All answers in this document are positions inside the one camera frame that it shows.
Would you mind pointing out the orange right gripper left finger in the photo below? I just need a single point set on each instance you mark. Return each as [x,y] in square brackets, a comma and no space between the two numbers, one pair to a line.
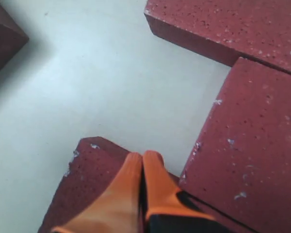
[116,210]

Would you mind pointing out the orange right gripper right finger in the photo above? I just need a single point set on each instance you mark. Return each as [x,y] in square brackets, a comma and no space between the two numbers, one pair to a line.
[169,208]

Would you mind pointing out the red brick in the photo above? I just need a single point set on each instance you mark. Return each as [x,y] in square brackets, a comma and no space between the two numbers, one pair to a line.
[12,38]
[95,164]
[224,30]

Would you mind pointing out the red brick third row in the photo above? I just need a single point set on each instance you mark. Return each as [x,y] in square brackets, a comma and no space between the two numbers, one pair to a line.
[241,162]

